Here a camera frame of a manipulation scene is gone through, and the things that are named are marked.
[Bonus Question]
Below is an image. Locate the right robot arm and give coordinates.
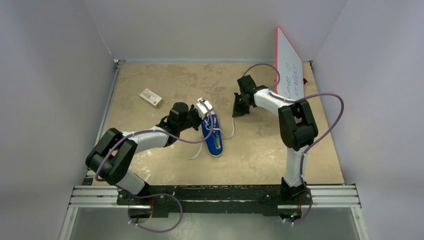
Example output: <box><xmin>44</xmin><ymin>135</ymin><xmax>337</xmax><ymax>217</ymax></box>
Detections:
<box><xmin>232</xmin><ymin>75</ymin><xmax>319</xmax><ymax>204</ymax></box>

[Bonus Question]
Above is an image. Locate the small white red box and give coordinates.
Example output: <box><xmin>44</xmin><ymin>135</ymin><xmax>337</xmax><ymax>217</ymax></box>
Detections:
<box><xmin>139</xmin><ymin>88</ymin><xmax>164</xmax><ymax>109</ymax></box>

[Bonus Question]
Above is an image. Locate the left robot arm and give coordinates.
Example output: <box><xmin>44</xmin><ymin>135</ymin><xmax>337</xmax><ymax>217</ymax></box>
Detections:
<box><xmin>85</xmin><ymin>98</ymin><xmax>213</xmax><ymax>205</ymax></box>

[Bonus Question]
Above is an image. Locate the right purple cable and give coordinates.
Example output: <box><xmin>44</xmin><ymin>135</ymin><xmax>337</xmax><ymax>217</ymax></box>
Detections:
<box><xmin>242</xmin><ymin>63</ymin><xmax>345</xmax><ymax>226</ymax></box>

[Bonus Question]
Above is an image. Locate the blue canvas sneaker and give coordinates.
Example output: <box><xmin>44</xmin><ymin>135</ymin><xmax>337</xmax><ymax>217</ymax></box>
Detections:
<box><xmin>201</xmin><ymin>110</ymin><xmax>223</xmax><ymax>157</ymax></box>

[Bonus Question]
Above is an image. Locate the white shoelace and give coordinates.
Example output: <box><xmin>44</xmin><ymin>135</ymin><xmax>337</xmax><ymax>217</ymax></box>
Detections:
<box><xmin>188</xmin><ymin>115</ymin><xmax>237</xmax><ymax>161</ymax></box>

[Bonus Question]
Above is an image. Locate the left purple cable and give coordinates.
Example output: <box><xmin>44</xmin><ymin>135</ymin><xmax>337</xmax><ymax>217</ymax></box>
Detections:
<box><xmin>94</xmin><ymin>99</ymin><xmax>215</xmax><ymax>233</ymax></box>

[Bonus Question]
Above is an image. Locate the white board red frame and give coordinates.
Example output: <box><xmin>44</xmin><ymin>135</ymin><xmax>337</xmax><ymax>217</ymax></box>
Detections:
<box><xmin>275</xmin><ymin>26</ymin><xmax>305</xmax><ymax>100</ymax></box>

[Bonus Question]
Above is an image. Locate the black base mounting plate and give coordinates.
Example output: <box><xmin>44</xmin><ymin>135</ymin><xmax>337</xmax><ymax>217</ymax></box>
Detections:
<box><xmin>117</xmin><ymin>184</ymin><xmax>312</xmax><ymax>219</ymax></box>

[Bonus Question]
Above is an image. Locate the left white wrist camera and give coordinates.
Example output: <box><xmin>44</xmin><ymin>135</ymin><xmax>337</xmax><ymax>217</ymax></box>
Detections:
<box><xmin>194</xmin><ymin>97</ymin><xmax>214</xmax><ymax>120</ymax></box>

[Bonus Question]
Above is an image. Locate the purple cable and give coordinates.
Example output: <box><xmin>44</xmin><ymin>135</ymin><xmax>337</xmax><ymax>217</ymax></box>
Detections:
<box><xmin>94</xmin><ymin>99</ymin><xmax>215</xmax><ymax>233</ymax></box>
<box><xmin>242</xmin><ymin>63</ymin><xmax>345</xmax><ymax>226</ymax></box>

